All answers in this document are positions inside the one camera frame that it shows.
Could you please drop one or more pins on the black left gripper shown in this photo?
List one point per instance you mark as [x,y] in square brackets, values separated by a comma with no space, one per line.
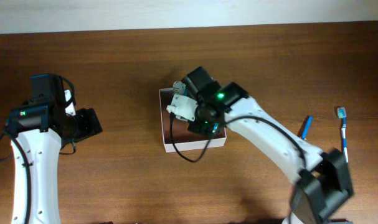
[91,123]

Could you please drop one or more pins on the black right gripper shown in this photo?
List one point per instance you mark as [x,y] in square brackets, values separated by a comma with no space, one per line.
[205,129]

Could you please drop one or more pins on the teal mouthwash bottle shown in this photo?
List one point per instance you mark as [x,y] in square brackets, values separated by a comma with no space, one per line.
[179,88]

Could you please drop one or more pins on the blue disposable razor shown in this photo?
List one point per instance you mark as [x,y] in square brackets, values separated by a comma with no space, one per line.
[306,126]

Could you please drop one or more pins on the teal toothpaste tube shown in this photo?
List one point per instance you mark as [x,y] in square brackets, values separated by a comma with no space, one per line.
[215,128]

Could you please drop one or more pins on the blue white toothbrush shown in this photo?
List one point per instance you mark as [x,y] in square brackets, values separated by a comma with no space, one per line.
[342,115]

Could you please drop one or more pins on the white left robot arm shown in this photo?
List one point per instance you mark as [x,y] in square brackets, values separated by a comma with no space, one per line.
[36,149]

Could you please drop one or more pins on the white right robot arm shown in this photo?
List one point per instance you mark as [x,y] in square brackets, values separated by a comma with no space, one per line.
[321,180]

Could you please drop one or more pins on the white cardboard box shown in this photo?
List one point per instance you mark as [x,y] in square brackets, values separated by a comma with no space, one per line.
[184,139]

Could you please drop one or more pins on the black base at bottom edge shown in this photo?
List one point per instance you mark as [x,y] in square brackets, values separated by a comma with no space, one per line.
[340,221]

